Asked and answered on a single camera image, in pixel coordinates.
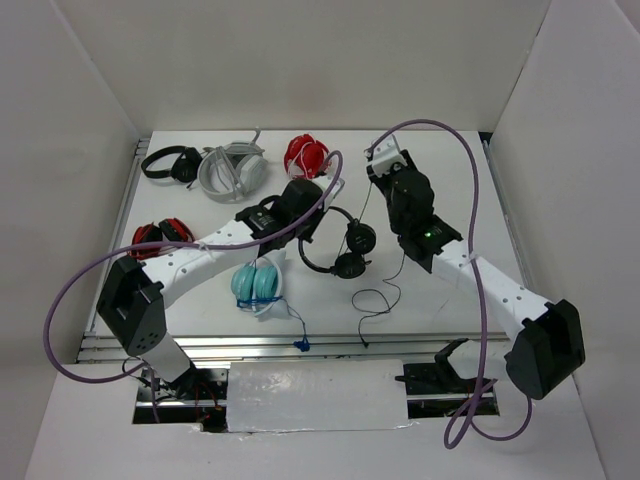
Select teal white headphones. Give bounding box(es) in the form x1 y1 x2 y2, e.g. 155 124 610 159
229 248 311 354

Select red black headphones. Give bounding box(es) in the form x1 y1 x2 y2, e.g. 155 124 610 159
128 218 195 261

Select grey white headphones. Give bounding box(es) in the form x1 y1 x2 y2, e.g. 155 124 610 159
196 127 268 203

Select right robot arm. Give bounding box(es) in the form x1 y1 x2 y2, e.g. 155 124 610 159
366 147 586 400

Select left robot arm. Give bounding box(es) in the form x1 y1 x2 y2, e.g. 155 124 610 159
97 176 340 399

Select black wired headphones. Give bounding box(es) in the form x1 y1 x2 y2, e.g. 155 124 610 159
297 147 404 349

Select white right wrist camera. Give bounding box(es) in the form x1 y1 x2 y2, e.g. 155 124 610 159
365 135 407 178

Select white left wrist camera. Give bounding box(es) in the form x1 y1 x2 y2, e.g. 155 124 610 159
314 176 345 211

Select black headphones at back left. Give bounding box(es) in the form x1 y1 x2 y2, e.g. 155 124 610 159
141 145 203 184

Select white foil-covered panel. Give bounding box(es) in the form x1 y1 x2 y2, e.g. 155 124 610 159
226 359 409 433

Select red wrapped headphones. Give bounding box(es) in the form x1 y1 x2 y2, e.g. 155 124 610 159
283 133 329 180

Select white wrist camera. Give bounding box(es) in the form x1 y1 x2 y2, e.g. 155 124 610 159
365 135 407 178
314 176 345 211

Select aluminium rail frame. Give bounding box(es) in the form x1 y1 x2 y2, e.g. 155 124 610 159
77 333 516 361

